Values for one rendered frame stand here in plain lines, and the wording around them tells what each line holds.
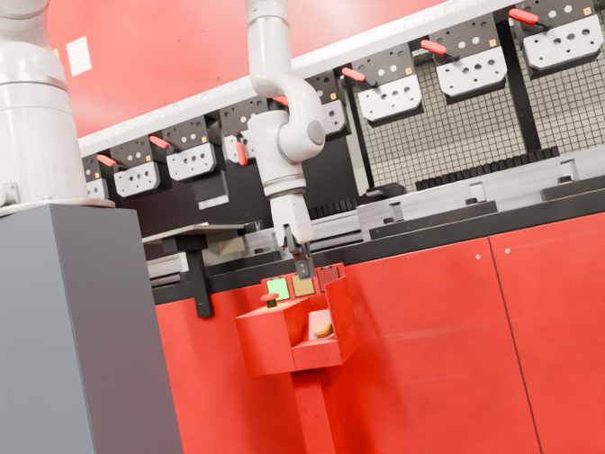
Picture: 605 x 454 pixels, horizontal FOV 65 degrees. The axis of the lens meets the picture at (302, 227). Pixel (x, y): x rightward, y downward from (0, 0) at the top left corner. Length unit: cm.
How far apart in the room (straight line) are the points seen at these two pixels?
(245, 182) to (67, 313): 139
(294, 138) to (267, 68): 17
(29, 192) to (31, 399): 27
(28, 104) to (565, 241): 99
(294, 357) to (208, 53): 92
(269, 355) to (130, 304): 33
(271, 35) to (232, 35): 46
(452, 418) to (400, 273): 34
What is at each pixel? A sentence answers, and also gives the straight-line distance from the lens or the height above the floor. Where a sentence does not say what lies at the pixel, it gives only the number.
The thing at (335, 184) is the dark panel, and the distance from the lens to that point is 182.
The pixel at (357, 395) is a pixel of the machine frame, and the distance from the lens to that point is 119.
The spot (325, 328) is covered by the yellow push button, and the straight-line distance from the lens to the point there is 97.
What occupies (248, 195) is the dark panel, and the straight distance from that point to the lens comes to 194.
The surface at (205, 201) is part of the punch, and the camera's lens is 145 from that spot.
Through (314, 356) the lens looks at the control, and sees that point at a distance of 92.
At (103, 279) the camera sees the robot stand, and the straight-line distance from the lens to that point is 70.
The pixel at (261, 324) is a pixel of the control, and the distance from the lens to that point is 95.
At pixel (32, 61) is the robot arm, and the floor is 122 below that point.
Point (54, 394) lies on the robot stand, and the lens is 68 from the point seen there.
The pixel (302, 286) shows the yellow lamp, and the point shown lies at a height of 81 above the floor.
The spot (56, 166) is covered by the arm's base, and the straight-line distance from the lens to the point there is 75.
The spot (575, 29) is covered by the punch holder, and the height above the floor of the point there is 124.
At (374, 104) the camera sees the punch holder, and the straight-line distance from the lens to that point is 126.
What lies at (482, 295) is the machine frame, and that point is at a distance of 111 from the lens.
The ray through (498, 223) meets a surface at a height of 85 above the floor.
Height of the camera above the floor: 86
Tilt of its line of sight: 4 degrees up
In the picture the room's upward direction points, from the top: 12 degrees counter-clockwise
